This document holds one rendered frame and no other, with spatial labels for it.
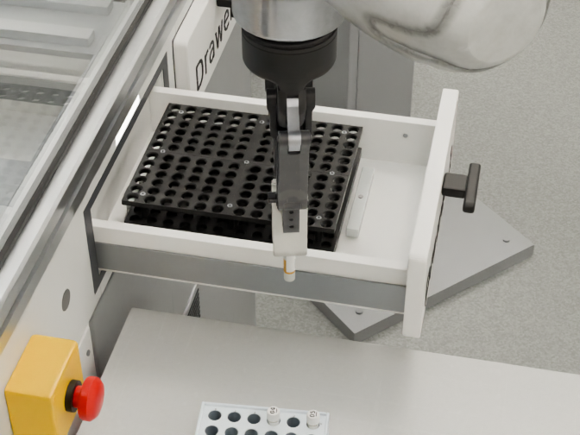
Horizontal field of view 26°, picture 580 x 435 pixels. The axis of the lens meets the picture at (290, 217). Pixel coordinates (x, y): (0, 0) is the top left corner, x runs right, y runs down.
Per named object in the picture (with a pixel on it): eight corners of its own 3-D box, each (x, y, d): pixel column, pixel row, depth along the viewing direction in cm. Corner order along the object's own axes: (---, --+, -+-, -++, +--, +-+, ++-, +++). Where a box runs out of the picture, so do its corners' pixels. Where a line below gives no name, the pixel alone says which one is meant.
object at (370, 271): (435, 161, 145) (438, 118, 141) (404, 317, 125) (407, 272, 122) (103, 119, 151) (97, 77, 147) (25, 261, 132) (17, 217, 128)
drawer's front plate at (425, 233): (450, 165, 147) (459, 87, 139) (419, 341, 125) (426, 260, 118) (436, 163, 147) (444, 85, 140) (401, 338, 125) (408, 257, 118)
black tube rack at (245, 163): (361, 172, 143) (362, 126, 138) (332, 276, 130) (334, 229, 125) (172, 148, 146) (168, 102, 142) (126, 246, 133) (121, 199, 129)
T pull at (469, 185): (480, 171, 133) (482, 160, 132) (473, 216, 127) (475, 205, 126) (446, 167, 133) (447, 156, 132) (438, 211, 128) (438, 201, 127)
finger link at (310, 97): (313, 82, 101) (315, 91, 100) (312, 196, 108) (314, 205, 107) (265, 84, 101) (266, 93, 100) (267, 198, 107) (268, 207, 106)
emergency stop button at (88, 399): (110, 398, 114) (105, 368, 112) (96, 431, 111) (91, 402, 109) (78, 394, 115) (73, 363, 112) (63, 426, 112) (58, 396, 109)
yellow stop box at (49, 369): (93, 394, 117) (85, 339, 112) (67, 453, 112) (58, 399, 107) (41, 385, 118) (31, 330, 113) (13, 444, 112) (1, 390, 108)
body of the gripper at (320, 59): (343, 46, 94) (339, 144, 100) (332, -12, 101) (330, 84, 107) (242, 49, 94) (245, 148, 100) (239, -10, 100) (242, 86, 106)
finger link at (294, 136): (305, 66, 99) (310, 100, 95) (305, 121, 103) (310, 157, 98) (274, 66, 99) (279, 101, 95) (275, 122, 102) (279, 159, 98)
